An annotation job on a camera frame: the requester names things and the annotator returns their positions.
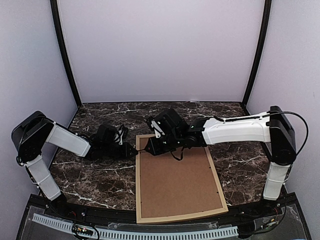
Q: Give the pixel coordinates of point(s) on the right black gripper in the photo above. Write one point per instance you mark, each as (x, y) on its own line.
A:
(153, 148)

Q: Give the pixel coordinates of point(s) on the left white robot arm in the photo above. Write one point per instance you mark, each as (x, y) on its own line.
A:
(37, 130)

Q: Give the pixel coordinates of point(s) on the white slotted cable duct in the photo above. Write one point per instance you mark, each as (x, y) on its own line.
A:
(121, 231)

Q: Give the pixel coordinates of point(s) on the wooden picture frame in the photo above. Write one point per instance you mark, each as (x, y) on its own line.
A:
(165, 177)

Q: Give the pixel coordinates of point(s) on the left black corner post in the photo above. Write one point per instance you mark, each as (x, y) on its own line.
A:
(63, 52)

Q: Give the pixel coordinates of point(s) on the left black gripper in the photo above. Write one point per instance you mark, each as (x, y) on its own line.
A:
(127, 148)

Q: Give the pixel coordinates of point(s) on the red handled screwdriver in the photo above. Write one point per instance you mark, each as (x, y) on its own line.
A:
(144, 150)

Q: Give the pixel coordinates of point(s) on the black corner post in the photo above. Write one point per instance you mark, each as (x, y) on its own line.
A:
(258, 52)
(63, 52)

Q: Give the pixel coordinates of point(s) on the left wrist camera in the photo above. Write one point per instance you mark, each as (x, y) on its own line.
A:
(121, 134)

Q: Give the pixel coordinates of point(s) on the black front rail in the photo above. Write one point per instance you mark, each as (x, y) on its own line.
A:
(161, 210)

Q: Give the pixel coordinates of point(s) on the small circuit board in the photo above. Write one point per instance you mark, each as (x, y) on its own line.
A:
(81, 231)

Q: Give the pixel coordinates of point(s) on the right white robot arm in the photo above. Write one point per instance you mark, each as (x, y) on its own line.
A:
(266, 127)

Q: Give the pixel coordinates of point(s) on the right black corner post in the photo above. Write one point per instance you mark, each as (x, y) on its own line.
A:
(258, 52)

